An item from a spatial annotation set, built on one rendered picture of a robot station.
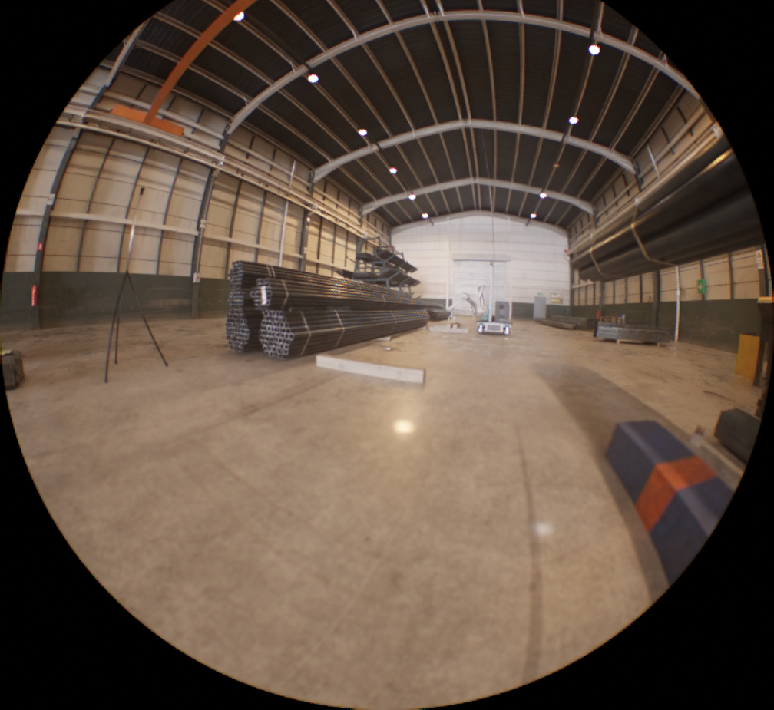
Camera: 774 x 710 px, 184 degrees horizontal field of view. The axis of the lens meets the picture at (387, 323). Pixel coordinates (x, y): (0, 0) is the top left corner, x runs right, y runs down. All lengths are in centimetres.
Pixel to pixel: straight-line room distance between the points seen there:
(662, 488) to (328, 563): 90
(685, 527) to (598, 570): 25
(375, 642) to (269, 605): 21
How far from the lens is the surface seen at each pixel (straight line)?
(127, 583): 78
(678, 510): 85
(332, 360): 217
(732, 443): 173
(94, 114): 1024
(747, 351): 486
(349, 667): 57
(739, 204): 150
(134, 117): 1011
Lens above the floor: 57
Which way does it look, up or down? 4 degrees down
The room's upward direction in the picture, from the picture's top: 2 degrees clockwise
